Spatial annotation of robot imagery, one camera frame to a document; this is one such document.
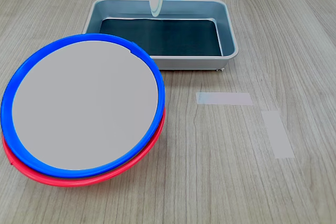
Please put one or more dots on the steel tray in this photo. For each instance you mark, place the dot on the steel tray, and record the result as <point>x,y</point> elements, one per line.
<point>226,24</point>

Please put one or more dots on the white masking tape strip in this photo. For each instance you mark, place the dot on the white masking tape strip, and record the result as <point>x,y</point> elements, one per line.
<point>278,134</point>
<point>223,99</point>

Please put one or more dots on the blue rimmed white plate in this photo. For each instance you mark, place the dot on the blue rimmed white plate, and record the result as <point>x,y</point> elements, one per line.
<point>84,103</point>

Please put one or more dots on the red rimmed white plate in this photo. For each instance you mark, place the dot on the red rimmed white plate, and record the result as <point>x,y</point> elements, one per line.
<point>65,183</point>

